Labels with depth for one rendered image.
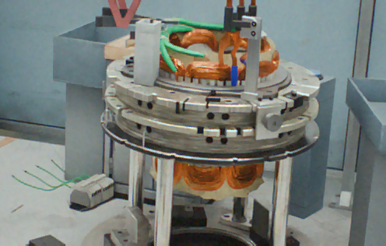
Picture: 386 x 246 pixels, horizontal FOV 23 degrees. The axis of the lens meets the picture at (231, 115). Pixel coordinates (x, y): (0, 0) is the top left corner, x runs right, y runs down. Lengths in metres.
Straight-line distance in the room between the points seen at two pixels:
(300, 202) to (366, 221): 0.26
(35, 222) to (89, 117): 0.24
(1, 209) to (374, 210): 0.66
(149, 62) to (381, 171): 0.40
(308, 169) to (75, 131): 0.44
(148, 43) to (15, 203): 0.53
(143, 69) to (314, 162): 0.48
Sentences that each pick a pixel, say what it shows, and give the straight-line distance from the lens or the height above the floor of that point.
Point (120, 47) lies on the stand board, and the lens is 1.71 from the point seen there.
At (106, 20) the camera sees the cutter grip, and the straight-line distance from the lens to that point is 1.43.
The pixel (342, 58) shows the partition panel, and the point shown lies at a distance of 3.74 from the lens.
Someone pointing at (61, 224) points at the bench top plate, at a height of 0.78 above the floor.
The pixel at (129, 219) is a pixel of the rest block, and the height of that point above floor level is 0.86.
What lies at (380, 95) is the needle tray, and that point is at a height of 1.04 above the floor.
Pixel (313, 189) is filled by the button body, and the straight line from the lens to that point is 1.76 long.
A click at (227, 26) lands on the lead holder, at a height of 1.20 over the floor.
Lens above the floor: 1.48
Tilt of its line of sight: 18 degrees down
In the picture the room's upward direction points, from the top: 4 degrees clockwise
